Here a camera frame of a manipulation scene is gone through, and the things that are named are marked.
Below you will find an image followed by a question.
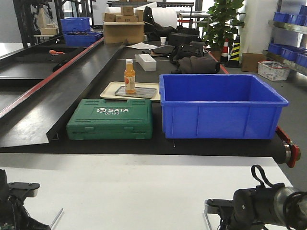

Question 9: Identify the beige plastic tray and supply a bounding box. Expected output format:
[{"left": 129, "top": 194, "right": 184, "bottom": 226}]
[{"left": 100, "top": 81, "right": 160, "bottom": 102}]

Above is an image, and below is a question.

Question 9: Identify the large cardboard box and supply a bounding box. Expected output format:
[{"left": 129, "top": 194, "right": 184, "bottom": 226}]
[{"left": 103, "top": 22, "right": 144, "bottom": 44}]

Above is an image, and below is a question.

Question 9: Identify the green SATA tool case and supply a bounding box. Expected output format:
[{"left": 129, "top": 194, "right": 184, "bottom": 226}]
[{"left": 66, "top": 99, "right": 153, "bottom": 140}]

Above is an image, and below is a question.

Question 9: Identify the white paper cup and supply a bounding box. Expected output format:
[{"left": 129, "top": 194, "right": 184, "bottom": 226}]
[{"left": 160, "top": 37, "right": 167, "bottom": 46}]

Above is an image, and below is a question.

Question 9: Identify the green potted plant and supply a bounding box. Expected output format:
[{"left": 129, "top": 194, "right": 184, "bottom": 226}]
[{"left": 203, "top": 0, "right": 245, "bottom": 51}]

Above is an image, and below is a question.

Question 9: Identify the red white traffic cone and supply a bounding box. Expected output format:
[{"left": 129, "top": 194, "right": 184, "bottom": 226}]
[{"left": 220, "top": 38, "right": 229, "bottom": 64}]

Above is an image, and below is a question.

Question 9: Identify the red conveyor end bracket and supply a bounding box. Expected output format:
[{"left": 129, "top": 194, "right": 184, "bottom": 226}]
[{"left": 276, "top": 126, "right": 301, "bottom": 168}]

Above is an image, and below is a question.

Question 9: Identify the black yellow traffic cone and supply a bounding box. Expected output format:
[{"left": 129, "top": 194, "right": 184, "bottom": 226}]
[{"left": 225, "top": 35, "right": 241, "bottom": 68}]

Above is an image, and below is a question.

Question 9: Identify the steel storage shelf rack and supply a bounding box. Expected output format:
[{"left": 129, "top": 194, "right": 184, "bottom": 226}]
[{"left": 262, "top": 0, "right": 307, "bottom": 76}]

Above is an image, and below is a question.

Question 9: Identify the small grey metal tray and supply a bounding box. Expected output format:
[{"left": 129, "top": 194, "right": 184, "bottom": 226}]
[{"left": 115, "top": 86, "right": 157, "bottom": 99}]

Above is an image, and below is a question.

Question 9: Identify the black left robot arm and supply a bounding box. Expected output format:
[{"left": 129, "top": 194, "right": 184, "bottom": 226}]
[{"left": 0, "top": 169, "right": 50, "bottom": 230}]

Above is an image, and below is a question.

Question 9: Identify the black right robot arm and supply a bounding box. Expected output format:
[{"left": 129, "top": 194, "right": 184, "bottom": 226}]
[{"left": 203, "top": 165, "right": 307, "bottom": 230}]

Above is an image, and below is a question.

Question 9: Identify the dark folded cloth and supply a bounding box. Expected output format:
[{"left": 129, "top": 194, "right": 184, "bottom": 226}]
[{"left": 171, "top": 56, "right": 220, "bottom": 74}]

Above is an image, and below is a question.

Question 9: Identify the orange juice bottle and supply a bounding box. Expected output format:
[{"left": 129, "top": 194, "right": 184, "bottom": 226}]
[{"left": 124, "top": 58, "right": 136, "bottom": 94}]

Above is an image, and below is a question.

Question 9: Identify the brown cardboard box on floor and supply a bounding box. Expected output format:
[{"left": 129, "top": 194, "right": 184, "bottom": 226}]
[{"left": 241, "top": 53, "right": 267, "bottom": 72}]

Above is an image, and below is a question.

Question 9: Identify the white table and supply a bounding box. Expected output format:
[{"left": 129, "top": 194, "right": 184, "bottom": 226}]
[{"left": 0, "top": 153, "right": 291, "bottom": 230}]

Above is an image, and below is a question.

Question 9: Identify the white foam block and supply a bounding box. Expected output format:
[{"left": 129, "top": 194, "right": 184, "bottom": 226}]
[{"left": 135, "top": 54, "right": 157, "bottom": 71}]

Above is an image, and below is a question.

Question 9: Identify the large blue plastic bin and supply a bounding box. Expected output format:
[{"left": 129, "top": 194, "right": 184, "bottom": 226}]
[{"left": 159, "top": 74, "right": 288, "bottom": 139}]

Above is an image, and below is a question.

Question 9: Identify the blue bin far left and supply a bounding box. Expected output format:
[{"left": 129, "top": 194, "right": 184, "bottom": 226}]
[{"left": 64, "top": 32, "right": 102, "bottom": 47}]

